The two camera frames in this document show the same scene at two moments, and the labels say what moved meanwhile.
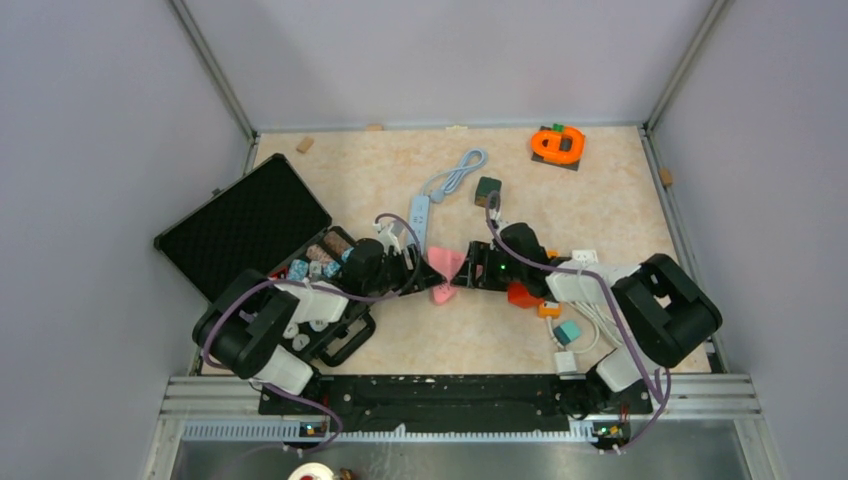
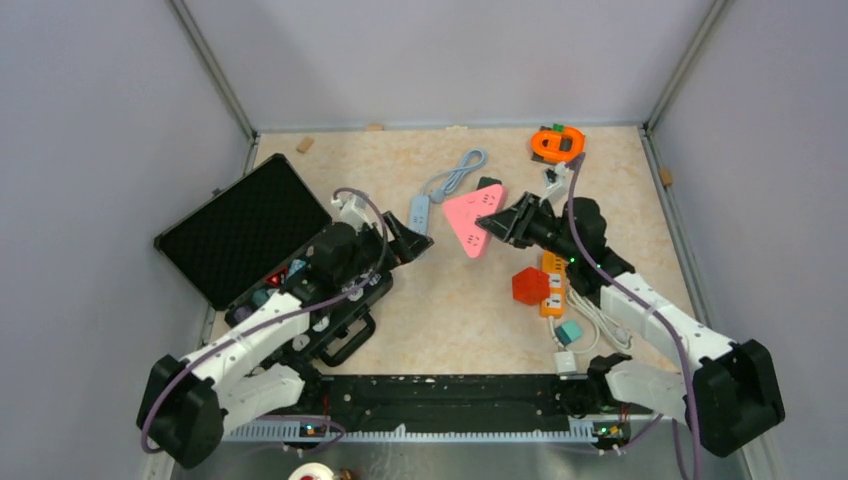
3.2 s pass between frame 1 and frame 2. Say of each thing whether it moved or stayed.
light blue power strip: stayed
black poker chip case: stayed
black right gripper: moved
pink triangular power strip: moved
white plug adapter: stayed
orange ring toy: stayed
